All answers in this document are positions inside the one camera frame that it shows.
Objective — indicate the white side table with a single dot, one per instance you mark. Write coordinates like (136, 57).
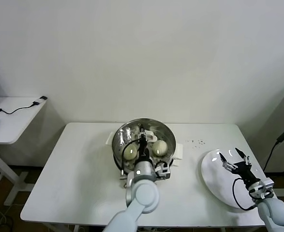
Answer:
(16, 120)

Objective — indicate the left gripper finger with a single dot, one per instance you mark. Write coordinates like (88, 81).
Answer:
(141, 134)
(145, 137)

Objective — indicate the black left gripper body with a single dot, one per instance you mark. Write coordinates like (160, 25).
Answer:
(144, 151)

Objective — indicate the white round plate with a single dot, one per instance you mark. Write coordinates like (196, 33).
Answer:
(212, 174)

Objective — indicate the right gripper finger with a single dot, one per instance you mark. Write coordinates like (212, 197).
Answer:
(227, 165)
(244, 158)

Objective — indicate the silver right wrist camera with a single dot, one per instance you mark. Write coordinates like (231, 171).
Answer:
(264, 185)

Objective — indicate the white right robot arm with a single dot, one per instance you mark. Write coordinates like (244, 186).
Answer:
(274, 212)

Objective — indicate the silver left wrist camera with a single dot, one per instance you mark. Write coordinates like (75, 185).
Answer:
(163, 171)

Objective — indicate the stainless steel steamer basket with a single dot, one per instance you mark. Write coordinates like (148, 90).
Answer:
(179, 151)

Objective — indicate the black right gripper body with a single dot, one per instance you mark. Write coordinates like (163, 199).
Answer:
(245, 172)

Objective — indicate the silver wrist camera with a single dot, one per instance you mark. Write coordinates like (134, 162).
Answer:
(163, 171)
(264, 185)

